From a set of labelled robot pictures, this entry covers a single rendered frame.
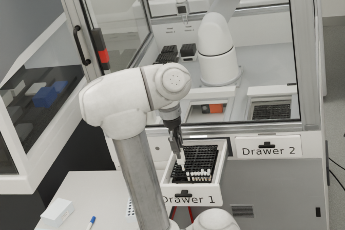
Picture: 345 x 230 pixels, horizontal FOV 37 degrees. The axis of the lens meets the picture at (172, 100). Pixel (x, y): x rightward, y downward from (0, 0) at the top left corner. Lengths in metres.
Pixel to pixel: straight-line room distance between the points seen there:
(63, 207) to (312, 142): 1.16
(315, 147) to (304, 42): 0.52
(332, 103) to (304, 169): 1.86
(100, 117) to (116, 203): 1.06
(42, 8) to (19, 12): 0.22
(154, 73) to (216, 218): 0.57
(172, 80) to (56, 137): 1.51
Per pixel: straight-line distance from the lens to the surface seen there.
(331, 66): 4.82
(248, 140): 2.38
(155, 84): 1.41
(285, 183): 2.54
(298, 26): 2.11
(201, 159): 2.34
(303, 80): 2.22
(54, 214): 2.46
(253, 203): 2.64
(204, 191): 2.17
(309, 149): 2.41
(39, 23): 2.76
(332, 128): 4.01
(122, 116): 1.44
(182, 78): 1.41
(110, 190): 2.55
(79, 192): 2.61
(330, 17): 5.55
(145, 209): 1.63
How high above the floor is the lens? 2.30
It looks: 30 degrees down
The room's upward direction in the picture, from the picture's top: 13 degrees counter-clockwise
